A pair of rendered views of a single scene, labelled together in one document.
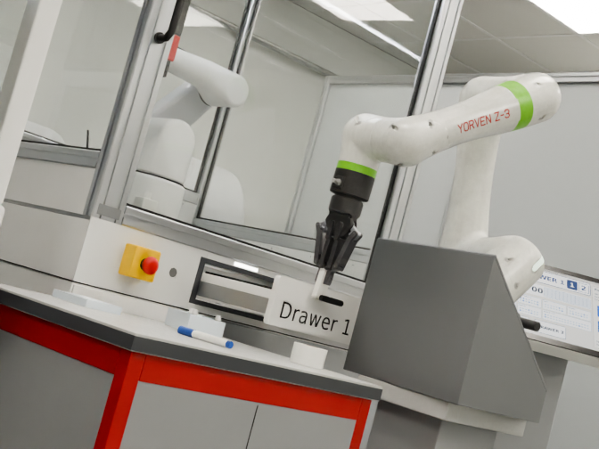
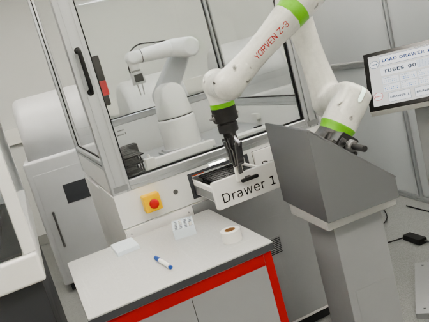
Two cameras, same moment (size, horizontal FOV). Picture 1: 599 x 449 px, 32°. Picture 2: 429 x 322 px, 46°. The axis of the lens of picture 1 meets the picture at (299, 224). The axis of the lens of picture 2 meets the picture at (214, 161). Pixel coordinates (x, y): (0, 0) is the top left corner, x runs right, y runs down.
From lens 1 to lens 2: 1.12 m
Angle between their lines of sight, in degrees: 30
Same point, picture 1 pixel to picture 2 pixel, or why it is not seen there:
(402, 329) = (293, 177)
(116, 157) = (108, 161)
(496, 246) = (332, 95)
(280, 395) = (203, 287)
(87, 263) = (126, 217)
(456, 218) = (309, 82)
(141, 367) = not seen: outside the picture
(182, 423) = not seen: outside the picture
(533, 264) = (357, 98)
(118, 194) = (120, 178)
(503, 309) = (332, 154)
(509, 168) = not seen: outside the picture
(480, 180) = (311, 53)
